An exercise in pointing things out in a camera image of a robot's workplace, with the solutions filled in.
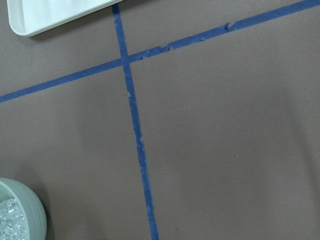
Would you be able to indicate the green bowl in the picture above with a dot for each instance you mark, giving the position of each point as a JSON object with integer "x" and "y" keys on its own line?
{"x": 30, "y": 204}

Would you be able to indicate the clear ice cubes pile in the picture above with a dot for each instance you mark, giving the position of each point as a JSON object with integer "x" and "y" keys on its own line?
{"x": 12, "y": 221}

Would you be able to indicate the cream bear tray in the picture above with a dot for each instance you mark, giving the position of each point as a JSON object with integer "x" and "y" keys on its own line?
{"x": 28, "y": 18}

